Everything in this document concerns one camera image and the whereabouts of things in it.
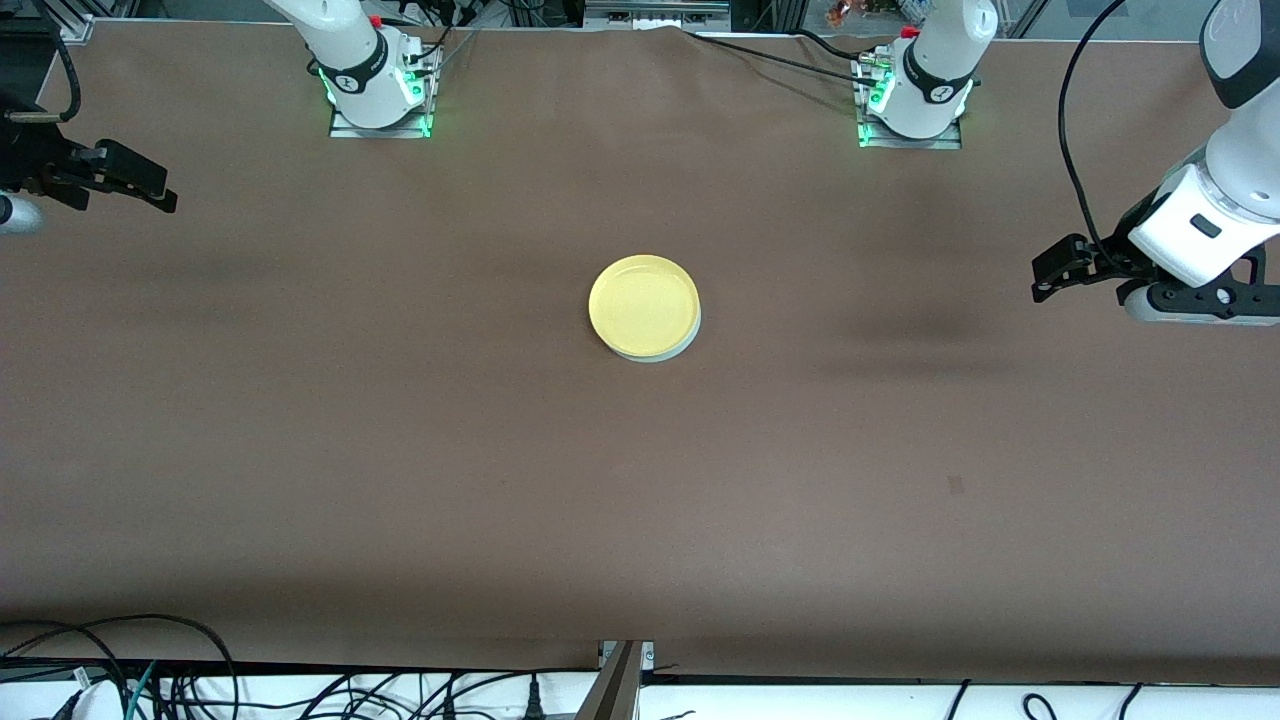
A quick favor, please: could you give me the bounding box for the black looped floor cable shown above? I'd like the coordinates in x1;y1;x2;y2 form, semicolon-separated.
0;613;238;720

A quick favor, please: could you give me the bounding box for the green floor cable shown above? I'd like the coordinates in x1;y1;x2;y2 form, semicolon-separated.
125;660;159;720

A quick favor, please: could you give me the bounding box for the aluminium frame rail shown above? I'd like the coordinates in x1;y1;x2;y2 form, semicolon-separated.
585;0;731;31

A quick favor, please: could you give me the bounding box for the black table cable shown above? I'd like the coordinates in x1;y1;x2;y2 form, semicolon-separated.
685;28;879;89
790;28;873;63

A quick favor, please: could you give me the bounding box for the yellow round plate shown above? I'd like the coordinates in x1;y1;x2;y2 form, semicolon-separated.
588;254;701;358

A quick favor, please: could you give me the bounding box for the pale green round plate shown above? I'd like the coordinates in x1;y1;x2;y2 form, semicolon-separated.
598;308;703;364

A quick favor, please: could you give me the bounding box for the grey metal support beam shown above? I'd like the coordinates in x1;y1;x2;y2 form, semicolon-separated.
575;640;646;720

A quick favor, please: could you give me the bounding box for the aluminium frame corner post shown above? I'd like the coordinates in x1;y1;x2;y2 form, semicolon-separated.
45;0;97;43

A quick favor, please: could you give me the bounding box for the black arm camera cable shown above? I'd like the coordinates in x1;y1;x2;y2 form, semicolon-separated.
35;0;83;123
1056;0;1136;271

